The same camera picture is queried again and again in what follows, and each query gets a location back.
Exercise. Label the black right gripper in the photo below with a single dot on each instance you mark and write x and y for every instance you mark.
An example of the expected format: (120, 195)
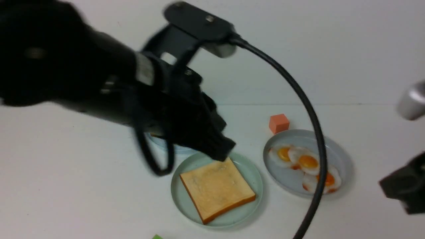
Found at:
(407, 184)

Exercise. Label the fried egg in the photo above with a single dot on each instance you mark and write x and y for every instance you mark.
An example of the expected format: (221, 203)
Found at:
(279, 155)
(332, 183)
(305, 160)

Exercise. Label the light green plate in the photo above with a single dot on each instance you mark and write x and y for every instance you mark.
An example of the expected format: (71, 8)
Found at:
(186, 205)

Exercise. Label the orange cube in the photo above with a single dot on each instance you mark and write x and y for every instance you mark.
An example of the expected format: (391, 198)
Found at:
(278, 123)

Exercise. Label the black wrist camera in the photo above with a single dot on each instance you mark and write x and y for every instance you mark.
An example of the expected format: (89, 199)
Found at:
(188, 29)

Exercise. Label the green cube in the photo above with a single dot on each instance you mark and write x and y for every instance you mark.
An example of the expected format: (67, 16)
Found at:
(157, 237)

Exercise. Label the toast slice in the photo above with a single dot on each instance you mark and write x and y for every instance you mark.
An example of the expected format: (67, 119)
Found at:
(217, 189)

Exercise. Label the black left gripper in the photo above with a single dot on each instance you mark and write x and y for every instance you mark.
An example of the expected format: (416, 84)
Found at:
(179, 122)

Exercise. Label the grey plate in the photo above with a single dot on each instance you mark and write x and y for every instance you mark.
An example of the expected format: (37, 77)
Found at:
(291, 180)

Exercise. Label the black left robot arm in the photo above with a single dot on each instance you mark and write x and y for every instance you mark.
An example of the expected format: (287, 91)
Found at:
(49, 53)

